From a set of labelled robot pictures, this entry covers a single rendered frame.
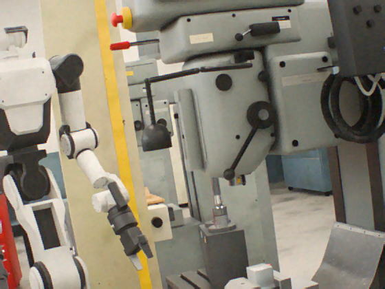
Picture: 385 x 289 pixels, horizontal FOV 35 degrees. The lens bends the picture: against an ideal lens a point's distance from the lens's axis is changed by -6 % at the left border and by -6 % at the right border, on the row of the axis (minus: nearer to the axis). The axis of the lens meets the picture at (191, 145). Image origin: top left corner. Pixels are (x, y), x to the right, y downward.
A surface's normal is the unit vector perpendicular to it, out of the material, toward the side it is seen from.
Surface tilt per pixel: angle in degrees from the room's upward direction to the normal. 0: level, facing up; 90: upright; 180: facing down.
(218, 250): 90
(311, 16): 90
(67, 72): 97
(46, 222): 80
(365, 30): 90
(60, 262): 66
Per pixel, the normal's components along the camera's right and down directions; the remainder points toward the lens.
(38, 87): 0.56, -0.04
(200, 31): 0.28, 0.00
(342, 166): -0.95, 0.17
